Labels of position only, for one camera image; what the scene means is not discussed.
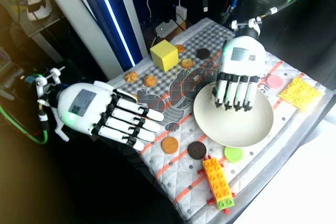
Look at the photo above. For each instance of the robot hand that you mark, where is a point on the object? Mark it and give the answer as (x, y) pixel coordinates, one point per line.
(244, 58)
(84, 106)

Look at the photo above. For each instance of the cream round plate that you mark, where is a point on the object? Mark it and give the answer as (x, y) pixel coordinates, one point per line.
(236, 127)

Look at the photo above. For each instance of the pink round disc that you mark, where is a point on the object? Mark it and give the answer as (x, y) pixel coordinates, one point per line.
(274, 81)

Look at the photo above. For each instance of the dark chocolate sandwich cookie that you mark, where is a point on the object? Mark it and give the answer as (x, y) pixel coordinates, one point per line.
(197, 150)
(202, 53)

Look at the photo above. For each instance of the round tan biscuit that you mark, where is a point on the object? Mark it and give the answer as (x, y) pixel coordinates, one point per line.
(169, 144)
(134, 95)

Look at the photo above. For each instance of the butter swirl cookie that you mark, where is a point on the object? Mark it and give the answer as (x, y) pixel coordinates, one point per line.
(187, 63)
(150, 80)
(131, 77)
(180, 48)

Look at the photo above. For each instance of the yellow foam cube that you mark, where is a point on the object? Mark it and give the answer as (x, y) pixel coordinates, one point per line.
(164, 54)

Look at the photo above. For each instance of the white tower with blue light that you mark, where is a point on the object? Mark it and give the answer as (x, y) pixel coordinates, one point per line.
(78, 24)

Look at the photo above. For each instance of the white power strip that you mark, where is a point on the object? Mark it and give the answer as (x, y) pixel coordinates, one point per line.
(168, 28)

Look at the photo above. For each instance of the green round disc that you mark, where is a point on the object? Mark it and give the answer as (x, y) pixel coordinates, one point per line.
(233, 153)

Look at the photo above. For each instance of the white sneaker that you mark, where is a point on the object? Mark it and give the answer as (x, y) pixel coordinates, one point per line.
(35, 1)

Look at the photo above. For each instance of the grey quilt with bear print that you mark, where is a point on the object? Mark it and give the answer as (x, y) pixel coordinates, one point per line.
(183, 171)

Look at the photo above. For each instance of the orange and green brick block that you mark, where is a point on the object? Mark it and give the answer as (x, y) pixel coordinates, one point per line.
(218, 182)

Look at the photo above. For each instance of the white wall charger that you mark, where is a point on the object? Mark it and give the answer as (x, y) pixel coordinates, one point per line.
(181, 12)

